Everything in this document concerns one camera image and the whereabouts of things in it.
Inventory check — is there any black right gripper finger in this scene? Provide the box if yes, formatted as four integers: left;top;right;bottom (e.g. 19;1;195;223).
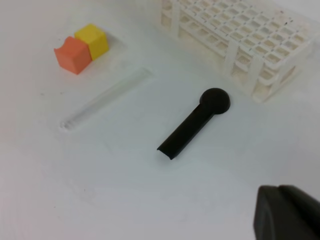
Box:
253;185;320;240

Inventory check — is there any clear glass test tube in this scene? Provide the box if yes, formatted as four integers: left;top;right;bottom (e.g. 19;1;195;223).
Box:
59;68;152;131

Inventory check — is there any white plastic test tube rack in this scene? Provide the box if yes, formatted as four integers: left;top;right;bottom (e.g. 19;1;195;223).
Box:
156;0;320;103

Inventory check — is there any black plastic scoop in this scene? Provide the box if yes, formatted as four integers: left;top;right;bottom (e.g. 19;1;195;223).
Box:
157;88;231;160

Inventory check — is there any yellow foam cube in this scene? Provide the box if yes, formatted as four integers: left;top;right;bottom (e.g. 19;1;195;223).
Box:
74;23;109;61

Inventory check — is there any orange foam cube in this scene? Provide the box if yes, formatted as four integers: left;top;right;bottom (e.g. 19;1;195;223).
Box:
54;36;92;75

